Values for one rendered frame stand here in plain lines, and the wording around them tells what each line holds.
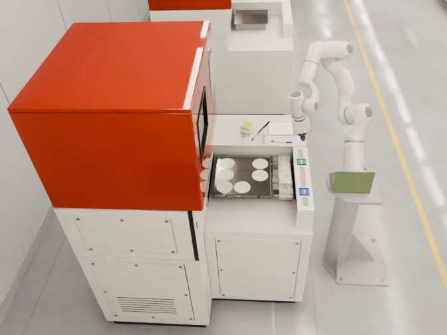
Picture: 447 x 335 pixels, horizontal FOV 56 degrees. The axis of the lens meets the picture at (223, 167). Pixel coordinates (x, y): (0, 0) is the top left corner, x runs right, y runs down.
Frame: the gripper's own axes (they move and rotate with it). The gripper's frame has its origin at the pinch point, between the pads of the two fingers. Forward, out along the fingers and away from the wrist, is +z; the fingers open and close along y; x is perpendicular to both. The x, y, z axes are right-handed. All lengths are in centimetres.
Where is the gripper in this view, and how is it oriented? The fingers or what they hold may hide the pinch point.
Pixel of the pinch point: (302, 137)
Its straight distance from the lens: 261.6
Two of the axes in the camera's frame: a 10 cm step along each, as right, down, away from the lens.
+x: 0.8, -6.8, 7.3
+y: 9.7, -1.3, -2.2
